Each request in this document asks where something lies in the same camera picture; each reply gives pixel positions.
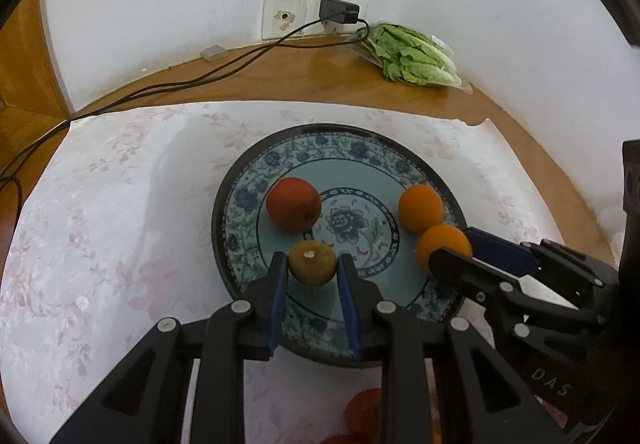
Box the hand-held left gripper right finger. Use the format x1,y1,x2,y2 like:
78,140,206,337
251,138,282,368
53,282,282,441
337,252,572,444

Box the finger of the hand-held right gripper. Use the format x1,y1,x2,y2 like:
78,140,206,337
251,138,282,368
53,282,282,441
428,247,604,341
466,227,621,311

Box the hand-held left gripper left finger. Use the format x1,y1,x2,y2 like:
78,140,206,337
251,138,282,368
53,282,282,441
50,251,290,444

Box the orange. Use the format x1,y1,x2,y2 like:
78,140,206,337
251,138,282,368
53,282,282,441
416,224,473,275
398,185,445,233

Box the small brown longan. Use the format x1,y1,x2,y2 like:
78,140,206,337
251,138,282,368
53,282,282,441
289,241,337,287

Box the red apple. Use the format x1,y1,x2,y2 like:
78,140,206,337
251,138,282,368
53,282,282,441
345,388,384,441
265,177,322,233

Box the blue floral ceramic plate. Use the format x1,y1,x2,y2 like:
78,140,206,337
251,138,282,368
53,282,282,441
211,124,470,368

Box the white floral tablecloth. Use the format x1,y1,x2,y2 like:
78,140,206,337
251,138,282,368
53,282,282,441
0,101,564,444

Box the bagged romaine lettuce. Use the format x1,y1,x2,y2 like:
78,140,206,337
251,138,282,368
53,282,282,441
352,22,474,92

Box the black plug-in charger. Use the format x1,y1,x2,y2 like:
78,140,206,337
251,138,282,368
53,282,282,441
319,0,361,26

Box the black charger cable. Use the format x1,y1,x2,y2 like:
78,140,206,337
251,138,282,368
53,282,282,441
0,18,371,195

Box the white wall socket with hole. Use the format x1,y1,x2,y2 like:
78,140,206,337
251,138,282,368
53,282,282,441
261,0,309,41

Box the white wall power socket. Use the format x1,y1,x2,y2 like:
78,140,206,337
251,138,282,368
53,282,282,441
305,0,369,37

